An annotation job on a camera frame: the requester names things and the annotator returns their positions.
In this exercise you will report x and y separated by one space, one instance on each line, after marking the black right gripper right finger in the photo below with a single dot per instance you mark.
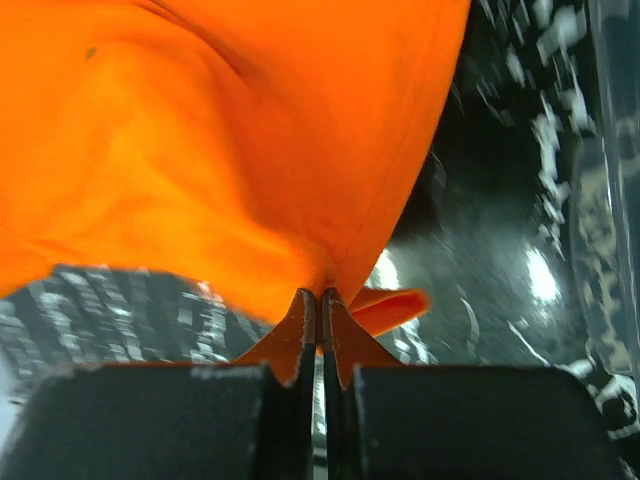
388 420

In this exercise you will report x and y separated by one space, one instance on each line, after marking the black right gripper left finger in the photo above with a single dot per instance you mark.
249 419

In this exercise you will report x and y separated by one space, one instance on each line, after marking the orange t-shirt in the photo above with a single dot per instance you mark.
258 146

